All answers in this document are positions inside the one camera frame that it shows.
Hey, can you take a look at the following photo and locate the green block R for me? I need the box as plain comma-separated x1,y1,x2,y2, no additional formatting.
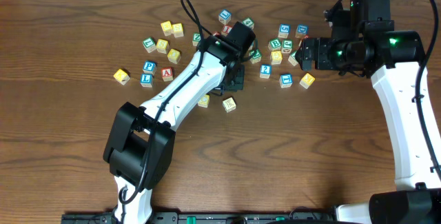
288,51,298,66

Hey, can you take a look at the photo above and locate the yellow block C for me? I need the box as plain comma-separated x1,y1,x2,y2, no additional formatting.
198,94,210,108

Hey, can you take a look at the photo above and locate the blue block l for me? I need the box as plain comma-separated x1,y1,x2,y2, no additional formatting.
218,9,232,25
140,74,153,88

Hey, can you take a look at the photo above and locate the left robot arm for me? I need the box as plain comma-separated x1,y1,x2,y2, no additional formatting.
103,22,256,223

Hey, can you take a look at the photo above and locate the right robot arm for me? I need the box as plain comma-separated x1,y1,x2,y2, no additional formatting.
295,0,440,223

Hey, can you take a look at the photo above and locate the green block N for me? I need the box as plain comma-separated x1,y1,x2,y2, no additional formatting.
249,49,262,64

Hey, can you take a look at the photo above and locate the blue block right D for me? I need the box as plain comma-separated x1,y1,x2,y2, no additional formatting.
295,24,309,39

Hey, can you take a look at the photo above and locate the blue block 2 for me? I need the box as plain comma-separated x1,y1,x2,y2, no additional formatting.
260,64,271,79

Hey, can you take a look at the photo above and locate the blue block 5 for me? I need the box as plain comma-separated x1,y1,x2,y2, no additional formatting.
278,23,291,39

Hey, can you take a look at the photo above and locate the yellow block right cluster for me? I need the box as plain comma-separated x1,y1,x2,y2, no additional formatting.
270,50,283,65

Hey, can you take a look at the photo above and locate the yellow block cluster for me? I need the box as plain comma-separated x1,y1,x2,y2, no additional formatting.
270,50,283,65
167,49,181,64

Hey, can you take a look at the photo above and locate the blue block T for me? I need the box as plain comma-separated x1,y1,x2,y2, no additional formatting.
279,74,293,88

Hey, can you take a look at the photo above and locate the red block I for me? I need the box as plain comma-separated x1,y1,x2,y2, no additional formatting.
221,25,232,36

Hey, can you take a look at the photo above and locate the green block B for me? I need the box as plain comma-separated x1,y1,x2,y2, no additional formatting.
268,38,282,51

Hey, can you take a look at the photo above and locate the green block 4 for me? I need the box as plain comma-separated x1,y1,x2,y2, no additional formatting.
242,17,255,30

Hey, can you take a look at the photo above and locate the green block Z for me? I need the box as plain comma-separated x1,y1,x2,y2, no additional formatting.
192,32,201,47

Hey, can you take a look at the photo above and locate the blue block top L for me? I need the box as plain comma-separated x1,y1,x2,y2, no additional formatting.
218,9,232,25

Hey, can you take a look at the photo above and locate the yellow block lower left cluster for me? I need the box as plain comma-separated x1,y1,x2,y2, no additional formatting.
167,49,181,64

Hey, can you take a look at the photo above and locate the red block A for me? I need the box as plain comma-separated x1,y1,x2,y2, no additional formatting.
161,67,174,81

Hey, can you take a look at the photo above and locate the yellow block S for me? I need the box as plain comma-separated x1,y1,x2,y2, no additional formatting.
172,23,184,38

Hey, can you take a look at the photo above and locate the yellow block beside green L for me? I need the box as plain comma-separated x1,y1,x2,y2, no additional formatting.
156,39,170,54

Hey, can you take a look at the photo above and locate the blue block P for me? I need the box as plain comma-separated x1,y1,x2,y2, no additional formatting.
143,61,157,76

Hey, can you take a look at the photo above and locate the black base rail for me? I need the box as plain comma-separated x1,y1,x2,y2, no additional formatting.
61,210,335,224

